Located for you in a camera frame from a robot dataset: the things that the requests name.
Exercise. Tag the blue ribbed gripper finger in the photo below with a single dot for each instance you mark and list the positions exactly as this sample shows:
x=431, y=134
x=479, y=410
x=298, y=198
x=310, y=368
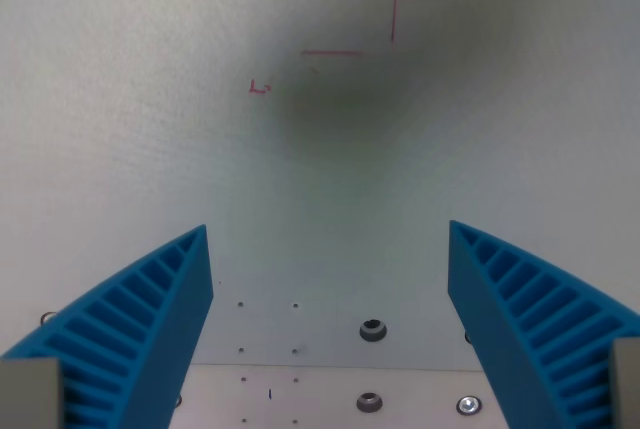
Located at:
x=515, y=319
x=150, y=329

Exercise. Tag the silver screw head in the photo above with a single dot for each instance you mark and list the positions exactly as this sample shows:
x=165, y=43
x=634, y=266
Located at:
x=177, y=400
x=47, y=318

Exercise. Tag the shiny silver screw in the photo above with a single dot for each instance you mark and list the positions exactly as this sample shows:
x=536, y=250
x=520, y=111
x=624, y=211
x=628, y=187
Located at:
x=468, y=404

